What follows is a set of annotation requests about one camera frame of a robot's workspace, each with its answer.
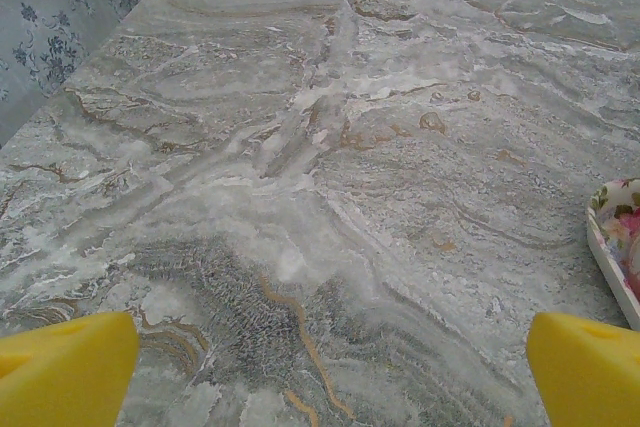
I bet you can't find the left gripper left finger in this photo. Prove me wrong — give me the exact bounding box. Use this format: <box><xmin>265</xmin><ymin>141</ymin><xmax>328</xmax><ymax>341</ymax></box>
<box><xmin>0</xmin><ymin>310</ymin><xmax>142</xmax><ymax>427</ymax></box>

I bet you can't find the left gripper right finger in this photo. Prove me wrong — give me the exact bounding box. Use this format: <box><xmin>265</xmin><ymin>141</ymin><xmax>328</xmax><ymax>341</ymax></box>
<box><xmin>527</xmin><ymin>310</ymin><xmax>640</xmax><ymax>427</ymax></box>

